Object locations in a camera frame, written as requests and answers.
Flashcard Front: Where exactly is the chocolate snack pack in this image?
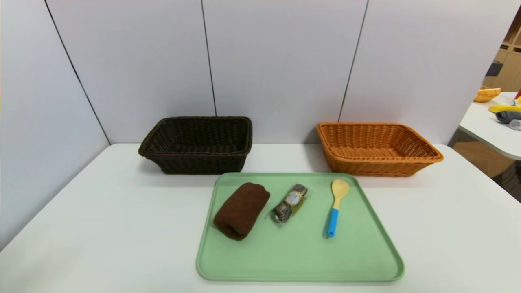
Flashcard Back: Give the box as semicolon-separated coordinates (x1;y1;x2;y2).
271;184;309;223

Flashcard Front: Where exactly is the brown towel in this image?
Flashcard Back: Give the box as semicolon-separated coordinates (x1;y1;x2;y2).
213;182;271;241

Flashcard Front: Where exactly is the yellow spoon with blue handle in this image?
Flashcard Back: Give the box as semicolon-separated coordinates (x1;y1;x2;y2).
327;179;350;238

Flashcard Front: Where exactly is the dark brown wicker basket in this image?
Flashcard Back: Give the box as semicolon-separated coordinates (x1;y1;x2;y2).
138;116;253;175

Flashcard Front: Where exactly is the orange wicker basket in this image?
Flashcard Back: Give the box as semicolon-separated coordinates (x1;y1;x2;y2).
317;122;444;177

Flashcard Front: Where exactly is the small yellow wicker basket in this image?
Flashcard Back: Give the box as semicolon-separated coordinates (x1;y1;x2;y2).
473;86;502;103

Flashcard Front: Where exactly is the light green plastic tray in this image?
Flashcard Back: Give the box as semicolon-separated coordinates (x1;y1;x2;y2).
196;172;405;282

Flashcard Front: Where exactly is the white side table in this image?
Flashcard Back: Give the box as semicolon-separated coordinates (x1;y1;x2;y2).
459;92;521;160

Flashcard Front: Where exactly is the grey rolled cloth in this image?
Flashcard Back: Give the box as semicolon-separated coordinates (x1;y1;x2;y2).
495;110;521;124

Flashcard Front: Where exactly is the wooden shelving unit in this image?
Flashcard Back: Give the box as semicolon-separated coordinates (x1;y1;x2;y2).
484;8;521;92

